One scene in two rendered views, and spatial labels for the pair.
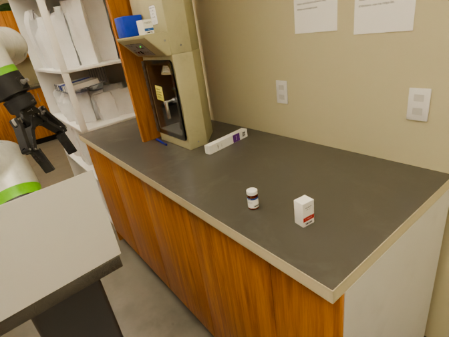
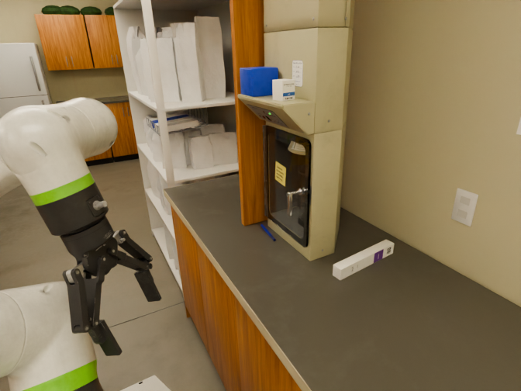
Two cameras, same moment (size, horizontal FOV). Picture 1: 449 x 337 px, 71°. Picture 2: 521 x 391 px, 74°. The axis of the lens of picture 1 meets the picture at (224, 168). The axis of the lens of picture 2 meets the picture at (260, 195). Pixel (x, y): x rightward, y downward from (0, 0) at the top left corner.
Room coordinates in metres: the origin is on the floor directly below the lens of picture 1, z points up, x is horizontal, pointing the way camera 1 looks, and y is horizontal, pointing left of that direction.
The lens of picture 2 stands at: (0.45, 0.18, 1.66)
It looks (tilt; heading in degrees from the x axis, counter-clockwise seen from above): 23 degrees down; 8
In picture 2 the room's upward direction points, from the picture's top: 2 degrees counter-clockwise
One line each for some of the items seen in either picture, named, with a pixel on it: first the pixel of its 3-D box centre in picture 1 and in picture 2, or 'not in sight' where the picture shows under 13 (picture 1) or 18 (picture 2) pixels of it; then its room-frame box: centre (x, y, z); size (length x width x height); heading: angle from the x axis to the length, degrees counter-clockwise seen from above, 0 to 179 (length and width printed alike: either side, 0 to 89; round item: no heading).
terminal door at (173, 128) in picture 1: (164, 99); (284, 184); (1.65, 0.26, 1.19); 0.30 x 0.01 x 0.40; 35
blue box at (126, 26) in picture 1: (129, 26); (258, 81); (1.70, 0.35, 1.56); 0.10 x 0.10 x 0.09; 35
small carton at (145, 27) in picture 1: (145, 27); (283, 89); (1.57, 0.26, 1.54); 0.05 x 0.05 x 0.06; 43
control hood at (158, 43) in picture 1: (142, 46); (272, 112); (1.63, 0.30, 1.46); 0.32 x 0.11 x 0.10; 35
